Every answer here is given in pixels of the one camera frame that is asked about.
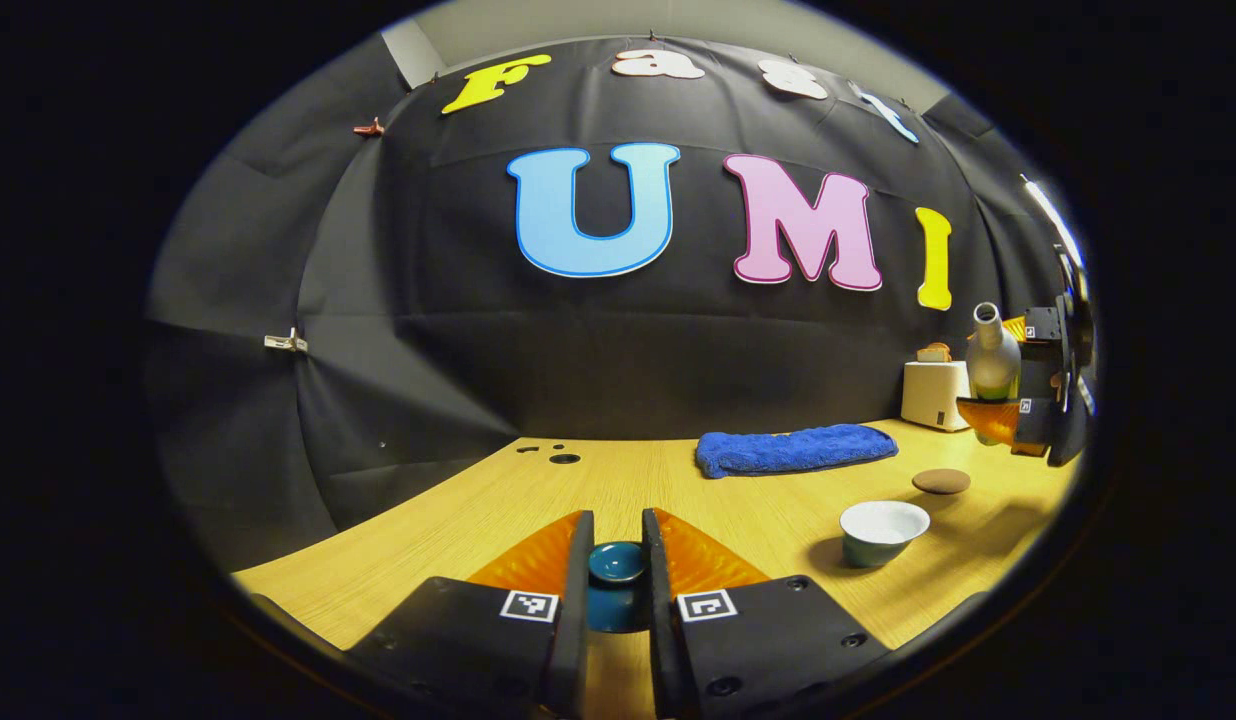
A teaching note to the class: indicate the white cloth clip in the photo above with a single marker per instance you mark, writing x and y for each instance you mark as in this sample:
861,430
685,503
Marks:
285,342

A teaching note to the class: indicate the blue towel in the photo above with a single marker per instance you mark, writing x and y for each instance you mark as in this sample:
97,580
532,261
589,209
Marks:
793,450

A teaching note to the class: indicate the black backdrop cloth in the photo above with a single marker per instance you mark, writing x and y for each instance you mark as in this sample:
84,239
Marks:
578,350

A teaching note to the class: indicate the white and green teacup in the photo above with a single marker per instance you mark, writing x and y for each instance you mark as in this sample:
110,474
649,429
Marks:
873,550

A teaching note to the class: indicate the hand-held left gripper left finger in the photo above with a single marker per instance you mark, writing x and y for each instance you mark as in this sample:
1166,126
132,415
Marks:
576,640

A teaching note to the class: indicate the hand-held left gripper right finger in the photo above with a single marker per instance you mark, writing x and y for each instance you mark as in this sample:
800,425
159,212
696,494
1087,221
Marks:
660,640

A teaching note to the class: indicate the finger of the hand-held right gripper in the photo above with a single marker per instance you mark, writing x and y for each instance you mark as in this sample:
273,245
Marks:
1040,325
993,420

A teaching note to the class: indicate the round brown coaster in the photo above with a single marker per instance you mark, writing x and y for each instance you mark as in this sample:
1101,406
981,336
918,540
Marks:
941,481

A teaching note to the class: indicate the toast slice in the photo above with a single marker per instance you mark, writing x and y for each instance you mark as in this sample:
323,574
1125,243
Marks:
933,353

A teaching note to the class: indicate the white toaster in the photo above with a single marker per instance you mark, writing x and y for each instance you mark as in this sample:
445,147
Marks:
933,395

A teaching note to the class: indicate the red cloth clip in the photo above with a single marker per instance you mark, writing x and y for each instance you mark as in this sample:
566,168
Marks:
369,128

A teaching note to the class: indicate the green label silver water bottle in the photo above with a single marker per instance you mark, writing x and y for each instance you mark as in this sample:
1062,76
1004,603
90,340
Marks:
993,365

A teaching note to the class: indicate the teal teacup lid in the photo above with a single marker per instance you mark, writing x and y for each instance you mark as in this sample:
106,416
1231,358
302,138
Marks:
618,565

